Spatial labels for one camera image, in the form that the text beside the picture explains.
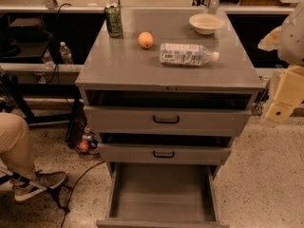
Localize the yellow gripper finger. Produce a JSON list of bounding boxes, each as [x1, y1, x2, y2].
[[265, 65, 304, 123], [257, 27, 281, 51]]

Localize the clear plastic water bottle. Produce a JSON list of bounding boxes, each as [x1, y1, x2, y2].
[[160, 43, 219, 67]]

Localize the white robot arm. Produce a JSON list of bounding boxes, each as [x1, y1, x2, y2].
[[257, 1, 304, 123]]

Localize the grey metal drawer cabinet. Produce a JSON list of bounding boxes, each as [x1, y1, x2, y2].
[[75, 8, 266, 180]]

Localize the grey top drawer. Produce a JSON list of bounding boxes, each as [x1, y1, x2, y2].
[[85, 106, 251, 137]]

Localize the grey open bottom drawer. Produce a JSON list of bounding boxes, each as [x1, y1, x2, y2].
[[96, 163, 230, 228]]

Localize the grey middle drawer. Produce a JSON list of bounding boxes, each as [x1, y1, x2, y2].
[[98, 143, 231, 165]]

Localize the small water bottle on shelf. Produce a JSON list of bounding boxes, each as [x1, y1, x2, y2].
[[59, 42, 73, 65]]

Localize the white bowl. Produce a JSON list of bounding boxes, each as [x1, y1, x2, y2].
[[189, 13, 224, 35]]

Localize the orange fruit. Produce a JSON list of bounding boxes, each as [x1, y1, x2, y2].
[[138, 32, 153, 49]]

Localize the green soda can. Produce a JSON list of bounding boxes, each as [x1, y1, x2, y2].
[[104, 3, 123, 37]]

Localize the black mesh bin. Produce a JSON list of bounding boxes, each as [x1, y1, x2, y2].
[[66, 102, 87, 149]]

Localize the red apple on floor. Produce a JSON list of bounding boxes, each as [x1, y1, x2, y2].
[[78, 141, 90, 153]]

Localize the black white cane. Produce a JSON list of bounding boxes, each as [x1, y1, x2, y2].
[[0, 167, 67, 211]]

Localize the grey sneaker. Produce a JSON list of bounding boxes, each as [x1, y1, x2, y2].
[[12, 172, 67, 201]]

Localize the person leg beige trousers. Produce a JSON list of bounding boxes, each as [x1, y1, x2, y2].
[[0, 113, 36, 180]]

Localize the black floor cable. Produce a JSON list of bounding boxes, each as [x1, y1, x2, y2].
[[59, 161, 106, 228]]

